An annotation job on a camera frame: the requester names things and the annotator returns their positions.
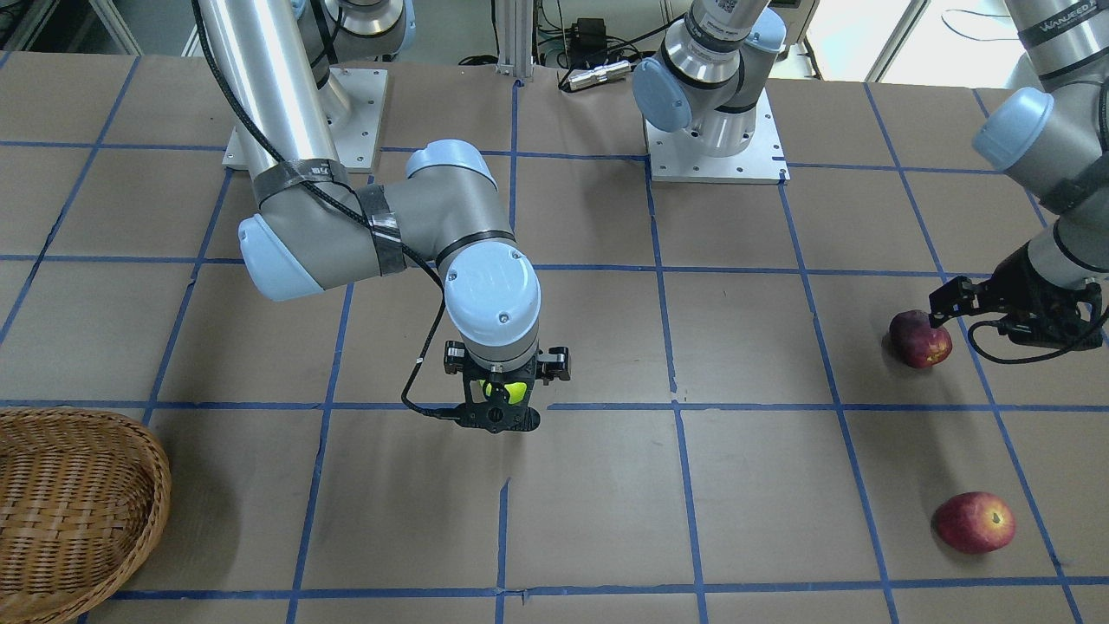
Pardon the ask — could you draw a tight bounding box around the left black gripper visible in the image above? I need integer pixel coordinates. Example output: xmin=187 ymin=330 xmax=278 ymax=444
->
xmin=928 ymin=244 xmax=1106 ymax=352

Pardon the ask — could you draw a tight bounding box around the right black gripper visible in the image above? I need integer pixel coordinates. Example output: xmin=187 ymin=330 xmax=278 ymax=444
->
xmin=444 ymin=341 xmax=571 ymax=433

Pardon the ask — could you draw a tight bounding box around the green apple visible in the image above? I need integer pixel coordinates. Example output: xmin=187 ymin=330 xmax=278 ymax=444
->
xmin=480 ymin=380 xmax=529 ymax=406

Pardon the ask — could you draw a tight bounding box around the dark red apple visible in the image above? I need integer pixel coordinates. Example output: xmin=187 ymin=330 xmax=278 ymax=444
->
xmin=888 ymin=309 xmax=953 ymax=370

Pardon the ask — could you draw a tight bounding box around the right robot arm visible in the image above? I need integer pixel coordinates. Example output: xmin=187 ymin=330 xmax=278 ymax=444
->
xmin=191 ymin=1 xmax=571 ymax=433

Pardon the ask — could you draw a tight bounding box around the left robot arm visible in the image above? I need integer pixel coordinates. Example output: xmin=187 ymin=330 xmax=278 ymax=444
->
xmin=632 ymin=1 xmax=1106 ymax=360

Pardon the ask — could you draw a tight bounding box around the wicker basket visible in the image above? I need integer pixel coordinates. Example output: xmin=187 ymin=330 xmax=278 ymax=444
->
xmin=1 ymin=406 xmax=172 ymax=623

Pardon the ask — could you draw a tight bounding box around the red yellow apple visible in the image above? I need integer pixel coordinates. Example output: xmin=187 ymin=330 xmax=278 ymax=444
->
xmin=930 ymin=492 xmax=1015 ymax=556

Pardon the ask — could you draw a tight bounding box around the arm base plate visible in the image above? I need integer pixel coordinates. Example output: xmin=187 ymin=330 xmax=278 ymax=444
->
xmin=223 ymin=69 xmax=388 ymax=173
xmin=643 ymin=90 xmax=791 ymax=185

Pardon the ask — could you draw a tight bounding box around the aluminium frame post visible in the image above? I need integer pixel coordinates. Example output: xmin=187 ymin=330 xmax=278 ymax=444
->
xmin=494 ymin=0 xmax=535 ymax=86

